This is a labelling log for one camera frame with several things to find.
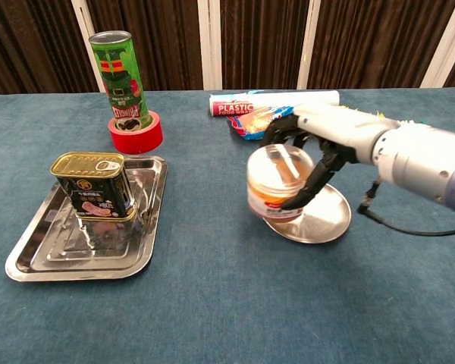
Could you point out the plastic wrap roll box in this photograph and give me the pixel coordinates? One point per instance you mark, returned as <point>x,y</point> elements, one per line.
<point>288,98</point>

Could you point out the green chip canister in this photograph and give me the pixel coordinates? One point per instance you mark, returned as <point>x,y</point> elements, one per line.
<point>119,76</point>

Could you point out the round steel plate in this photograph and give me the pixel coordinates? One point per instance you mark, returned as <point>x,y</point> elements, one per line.
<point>322,223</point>

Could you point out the white frame post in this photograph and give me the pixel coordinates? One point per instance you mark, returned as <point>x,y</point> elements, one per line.
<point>86,45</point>
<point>445,41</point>
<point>309,41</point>
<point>210,41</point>

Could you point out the blue felt table cover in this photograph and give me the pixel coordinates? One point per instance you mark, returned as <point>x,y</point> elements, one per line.
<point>227,303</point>

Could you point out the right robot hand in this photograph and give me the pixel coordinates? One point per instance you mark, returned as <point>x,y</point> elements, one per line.
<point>345,130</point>

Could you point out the blue snack bag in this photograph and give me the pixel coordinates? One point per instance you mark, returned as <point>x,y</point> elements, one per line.
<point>250,123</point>

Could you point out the luncheon meat tin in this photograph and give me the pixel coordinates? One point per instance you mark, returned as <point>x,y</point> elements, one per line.
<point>95,189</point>

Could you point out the dark brown curtain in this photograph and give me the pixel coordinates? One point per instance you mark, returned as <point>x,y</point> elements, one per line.
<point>261,41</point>

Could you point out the rectangular steel tray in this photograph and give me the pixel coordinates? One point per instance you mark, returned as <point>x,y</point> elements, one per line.
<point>98,261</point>

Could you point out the clear plastic rubber band jar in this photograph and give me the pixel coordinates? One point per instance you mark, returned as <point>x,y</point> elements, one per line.
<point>273,178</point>

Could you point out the red tape roll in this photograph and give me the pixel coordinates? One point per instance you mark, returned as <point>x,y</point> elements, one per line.
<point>136,142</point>

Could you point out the yellow green feather shuttlecock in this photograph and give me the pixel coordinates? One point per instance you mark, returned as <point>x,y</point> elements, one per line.
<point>380,113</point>

